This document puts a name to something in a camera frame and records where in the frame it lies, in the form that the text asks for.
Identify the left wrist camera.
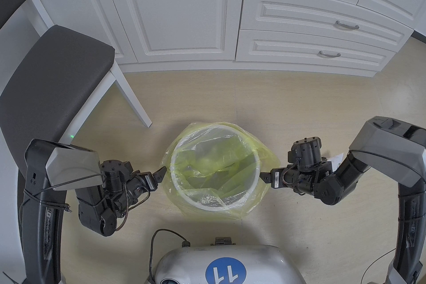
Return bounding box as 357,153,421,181
125,160,142,181

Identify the black cable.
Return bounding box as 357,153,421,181
149,229,191,284
361,249,396,284

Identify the yellow plastic bag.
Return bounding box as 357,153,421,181
161,121,281,219

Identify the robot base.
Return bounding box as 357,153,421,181
155,238,307,284

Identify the white chair dark grey seat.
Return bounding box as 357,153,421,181
0,0,153,173

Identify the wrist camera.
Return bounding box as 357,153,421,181
287,142,302,166
125,160,142,181

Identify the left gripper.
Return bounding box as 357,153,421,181
128,166,168,200

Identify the white trash bin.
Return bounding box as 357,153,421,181
170,124,259,210

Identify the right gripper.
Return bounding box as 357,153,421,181
260,168,302,193

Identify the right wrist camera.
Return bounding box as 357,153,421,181
287,142,302,166

